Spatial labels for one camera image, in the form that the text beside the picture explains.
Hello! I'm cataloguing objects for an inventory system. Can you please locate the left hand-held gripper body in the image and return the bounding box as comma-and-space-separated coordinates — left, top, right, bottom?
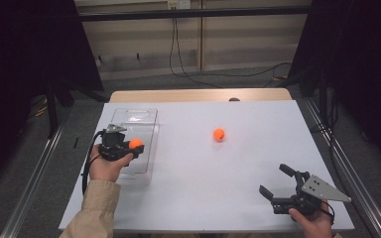
97, 123, 133, 163

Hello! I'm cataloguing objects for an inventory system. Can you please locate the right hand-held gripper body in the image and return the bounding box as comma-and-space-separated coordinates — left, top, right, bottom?
271, 170, 352, 217

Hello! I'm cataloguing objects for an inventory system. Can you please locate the orange ball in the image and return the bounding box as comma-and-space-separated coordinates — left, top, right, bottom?
128, 138, 144, 151
212, 128, 226, 143

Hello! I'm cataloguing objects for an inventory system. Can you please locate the clear plastic container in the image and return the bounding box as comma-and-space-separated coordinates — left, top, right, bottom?
107, 107, 161, 186

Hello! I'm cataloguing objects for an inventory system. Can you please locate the person's left hand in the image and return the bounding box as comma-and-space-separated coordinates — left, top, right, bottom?
88, 145, 134, 183

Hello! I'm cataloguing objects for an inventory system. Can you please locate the person's right hand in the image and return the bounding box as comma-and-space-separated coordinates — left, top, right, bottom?
288, 201, 334, 238

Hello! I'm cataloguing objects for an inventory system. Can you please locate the white table cover sheet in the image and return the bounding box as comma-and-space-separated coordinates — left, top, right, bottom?
59, 100, 355, 232

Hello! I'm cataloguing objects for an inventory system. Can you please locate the black metal stand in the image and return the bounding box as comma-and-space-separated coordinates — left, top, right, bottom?
44, 78, 75, 139

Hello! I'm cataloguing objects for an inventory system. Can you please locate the wooden table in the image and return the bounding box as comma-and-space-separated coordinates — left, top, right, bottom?
108, 87, 293, 103

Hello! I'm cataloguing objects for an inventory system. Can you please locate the black curtain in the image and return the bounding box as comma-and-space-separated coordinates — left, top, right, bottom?
286, 0, 381, 173
0, 0, 105, 189

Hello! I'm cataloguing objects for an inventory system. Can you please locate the black horizontal bar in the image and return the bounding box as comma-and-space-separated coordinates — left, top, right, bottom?
77, 5, 314, 23

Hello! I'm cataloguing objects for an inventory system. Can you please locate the thin black right gripper cable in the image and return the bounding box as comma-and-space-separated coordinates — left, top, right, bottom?
321, 199, 336, 223

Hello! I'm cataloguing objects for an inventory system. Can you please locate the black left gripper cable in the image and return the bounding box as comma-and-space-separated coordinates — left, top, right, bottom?
80, 129, 107, 196

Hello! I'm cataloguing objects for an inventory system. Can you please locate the metal floor rail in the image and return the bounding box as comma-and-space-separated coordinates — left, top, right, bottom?
302, 97, 381, 238
0, 108, 70, 238

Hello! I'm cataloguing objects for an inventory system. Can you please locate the yellow cable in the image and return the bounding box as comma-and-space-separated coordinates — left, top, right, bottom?
29, 95, 49, 118

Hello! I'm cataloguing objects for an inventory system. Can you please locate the black hanging cable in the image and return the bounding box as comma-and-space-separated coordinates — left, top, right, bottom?
168, 18, 293, 79
173, 18, 224, 89

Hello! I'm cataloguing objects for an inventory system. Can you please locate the white wall socket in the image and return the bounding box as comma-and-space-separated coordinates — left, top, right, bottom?
167, 0, 191, 10

